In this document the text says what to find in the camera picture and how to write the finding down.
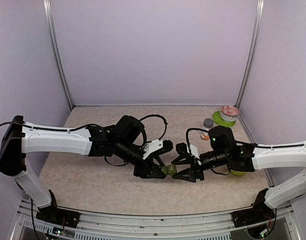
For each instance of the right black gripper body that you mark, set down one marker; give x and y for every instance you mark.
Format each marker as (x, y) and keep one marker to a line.
(197, 171)

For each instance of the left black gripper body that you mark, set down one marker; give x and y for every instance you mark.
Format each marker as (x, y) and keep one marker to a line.
(140, 171)

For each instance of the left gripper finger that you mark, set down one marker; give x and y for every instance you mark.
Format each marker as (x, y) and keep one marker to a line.
(156, 162)
(155, 173)

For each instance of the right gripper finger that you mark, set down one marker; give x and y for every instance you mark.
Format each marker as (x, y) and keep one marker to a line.
(185, 175)
(183, 159)

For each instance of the green weekly pill organizer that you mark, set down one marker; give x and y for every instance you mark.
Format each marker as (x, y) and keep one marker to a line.
(169, 170)

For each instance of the orange grey-capped supplement bottle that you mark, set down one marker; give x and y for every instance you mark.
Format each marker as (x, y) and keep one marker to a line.
(208, 123)

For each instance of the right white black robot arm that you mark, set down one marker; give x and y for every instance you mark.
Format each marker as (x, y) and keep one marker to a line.
(246, 157)

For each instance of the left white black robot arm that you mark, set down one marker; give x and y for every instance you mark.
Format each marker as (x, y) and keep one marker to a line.
(126, 139)

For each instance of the lime green bowl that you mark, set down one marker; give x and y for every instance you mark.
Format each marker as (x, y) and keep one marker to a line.
(238, 173)

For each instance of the green saucer plate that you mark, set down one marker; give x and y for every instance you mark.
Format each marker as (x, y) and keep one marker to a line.
(219, 121)

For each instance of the red patterned white bowl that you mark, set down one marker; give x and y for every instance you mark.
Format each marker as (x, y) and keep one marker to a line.
(229, 113)

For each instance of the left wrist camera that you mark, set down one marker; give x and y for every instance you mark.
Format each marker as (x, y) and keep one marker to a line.
(167, 146)

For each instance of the front aluminium rail base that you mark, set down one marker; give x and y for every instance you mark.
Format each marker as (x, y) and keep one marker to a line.
(93, 225)

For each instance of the right aluminium frame post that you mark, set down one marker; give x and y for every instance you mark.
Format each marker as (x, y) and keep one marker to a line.
(252, 51)

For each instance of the aluminium frame post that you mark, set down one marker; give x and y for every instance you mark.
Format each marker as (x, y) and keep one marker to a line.
(252, 51)
(47, 5)

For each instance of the left aluminium frame post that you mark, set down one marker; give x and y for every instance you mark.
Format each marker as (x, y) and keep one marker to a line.
(47, 5)

